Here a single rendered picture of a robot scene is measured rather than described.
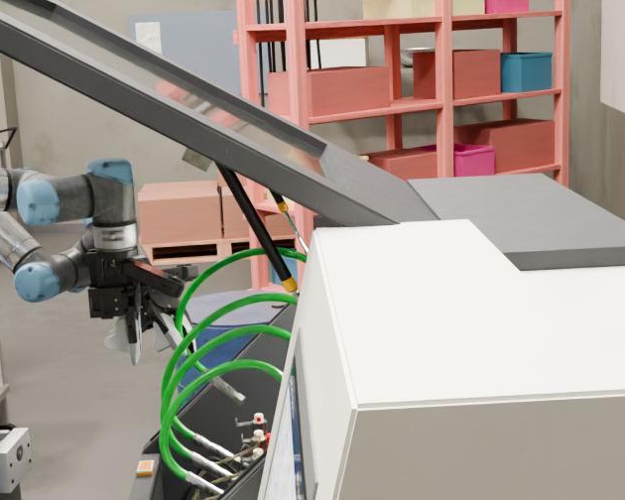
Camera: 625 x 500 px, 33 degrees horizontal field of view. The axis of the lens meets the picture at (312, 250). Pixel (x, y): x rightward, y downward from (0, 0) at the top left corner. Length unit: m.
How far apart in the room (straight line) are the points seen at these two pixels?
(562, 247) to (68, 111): 8.41
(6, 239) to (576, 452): 1.46
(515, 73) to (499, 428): 6.25
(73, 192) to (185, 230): 6.48
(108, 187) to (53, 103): 8.00
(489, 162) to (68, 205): 5.23
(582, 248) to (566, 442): 0.73
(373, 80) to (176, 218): 2.61
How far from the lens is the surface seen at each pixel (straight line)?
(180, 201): 8.23
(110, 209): 1.83
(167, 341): 2.03
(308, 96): 5.86
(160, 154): 9.60
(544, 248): 1.55
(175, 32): 9.46
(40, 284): 2.06
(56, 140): 9.84
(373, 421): 0.82
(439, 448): 0.83
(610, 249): 1.57
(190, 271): 2.03
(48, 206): 1.79
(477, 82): 6.77
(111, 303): 1.87
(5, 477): 2.32
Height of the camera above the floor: 1.84
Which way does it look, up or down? 12 degrees down
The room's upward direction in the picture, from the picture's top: 2 degrees counter-clockwise
